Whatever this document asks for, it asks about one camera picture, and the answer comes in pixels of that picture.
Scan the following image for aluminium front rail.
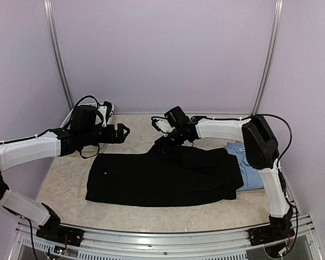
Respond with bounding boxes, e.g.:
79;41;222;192
8;213;323;260

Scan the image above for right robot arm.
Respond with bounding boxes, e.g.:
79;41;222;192
151;106;294;241

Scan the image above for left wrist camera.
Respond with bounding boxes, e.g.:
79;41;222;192
95;101;114;127

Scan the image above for left aluminium corner post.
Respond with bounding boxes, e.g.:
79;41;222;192
43;0;74;110

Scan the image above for black long sleeve shirt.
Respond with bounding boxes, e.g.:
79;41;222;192
85;146;244;207

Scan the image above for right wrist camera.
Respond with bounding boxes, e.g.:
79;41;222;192
151;116;172;135

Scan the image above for right aluminium corner post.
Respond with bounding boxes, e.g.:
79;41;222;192
251;0;284;115

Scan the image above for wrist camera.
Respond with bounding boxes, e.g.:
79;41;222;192
151;116;172;135
95;101;114;127

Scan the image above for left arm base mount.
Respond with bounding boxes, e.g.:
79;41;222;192
36;216;84;247

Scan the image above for white plastic bin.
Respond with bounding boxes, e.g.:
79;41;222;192
61;104;101;129

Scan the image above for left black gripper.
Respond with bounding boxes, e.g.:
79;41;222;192
81;122;129;146

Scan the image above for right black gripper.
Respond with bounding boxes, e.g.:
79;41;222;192
155;126;185;154

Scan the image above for aluminium corner post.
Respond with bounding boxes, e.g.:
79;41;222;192
251;0;284;115
43;0;74;110

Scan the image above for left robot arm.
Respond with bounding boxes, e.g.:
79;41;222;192
0;103;130;241

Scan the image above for light blue folded shirt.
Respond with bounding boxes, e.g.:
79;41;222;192
225;142;264;192

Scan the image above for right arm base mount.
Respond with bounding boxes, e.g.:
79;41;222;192
248;213;295;246

